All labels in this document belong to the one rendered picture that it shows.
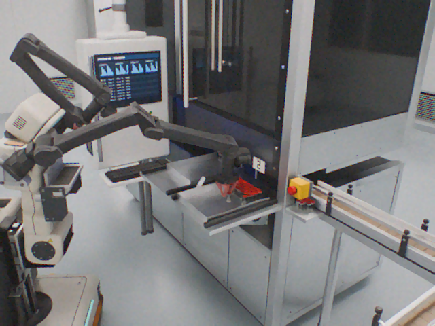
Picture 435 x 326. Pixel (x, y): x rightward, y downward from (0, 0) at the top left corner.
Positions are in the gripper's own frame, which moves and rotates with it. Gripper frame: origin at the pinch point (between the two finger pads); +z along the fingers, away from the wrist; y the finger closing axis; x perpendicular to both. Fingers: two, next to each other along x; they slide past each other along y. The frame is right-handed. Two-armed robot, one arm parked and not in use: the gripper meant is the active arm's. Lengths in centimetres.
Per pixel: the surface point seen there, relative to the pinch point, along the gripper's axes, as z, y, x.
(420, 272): 6, 10, -83
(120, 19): -72, 11, 90
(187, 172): 4.9, 11.2, 36.8
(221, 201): 4.5, -1.3, 2.0
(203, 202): 4.5, -7.5, 7.6
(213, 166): 4.9, 26.1, 31.8
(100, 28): -38, 226, 450
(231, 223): 4.5, -12.5, -13.3
